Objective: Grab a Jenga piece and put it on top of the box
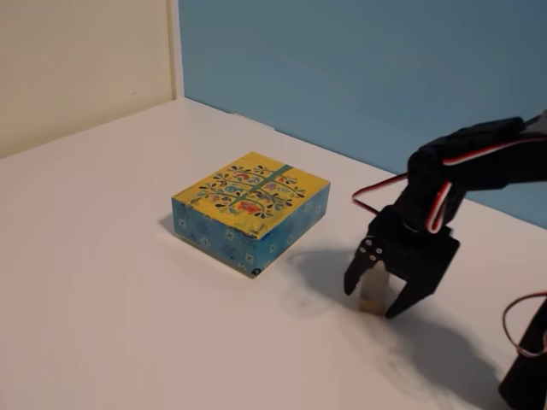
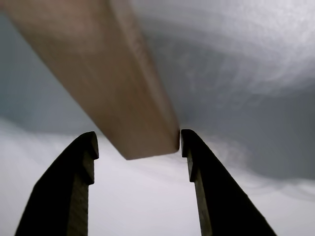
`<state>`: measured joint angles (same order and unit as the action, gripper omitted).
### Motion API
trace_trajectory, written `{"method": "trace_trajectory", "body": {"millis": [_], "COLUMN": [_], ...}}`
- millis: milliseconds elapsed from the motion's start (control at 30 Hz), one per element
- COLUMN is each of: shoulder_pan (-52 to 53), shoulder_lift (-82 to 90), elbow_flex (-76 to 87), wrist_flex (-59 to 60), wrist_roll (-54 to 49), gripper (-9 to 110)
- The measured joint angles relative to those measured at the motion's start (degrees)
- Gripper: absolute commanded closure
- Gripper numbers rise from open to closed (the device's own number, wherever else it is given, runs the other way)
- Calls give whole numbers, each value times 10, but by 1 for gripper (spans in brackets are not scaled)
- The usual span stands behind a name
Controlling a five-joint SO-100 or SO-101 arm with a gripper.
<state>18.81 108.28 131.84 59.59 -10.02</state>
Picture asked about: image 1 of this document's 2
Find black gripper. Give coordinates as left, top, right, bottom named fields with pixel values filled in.
left=344, top=204, right=462, bottom=319

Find red white black servo cable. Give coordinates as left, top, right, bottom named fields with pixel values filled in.
left=352, top=127, right=547, bottom=234

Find blue backdrop panel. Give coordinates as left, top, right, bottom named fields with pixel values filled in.
left=177, top=0, right=547, bottom=214

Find yellow blue floral box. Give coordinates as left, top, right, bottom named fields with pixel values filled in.
left=170, top=150, right=332, bottom=279

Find red white black base cable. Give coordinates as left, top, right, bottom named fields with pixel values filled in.
left=502, top=291, right=547, bottom=358

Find wooden Jenga block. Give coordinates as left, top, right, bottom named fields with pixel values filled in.
left=357, top=262, right=392, bottom=318

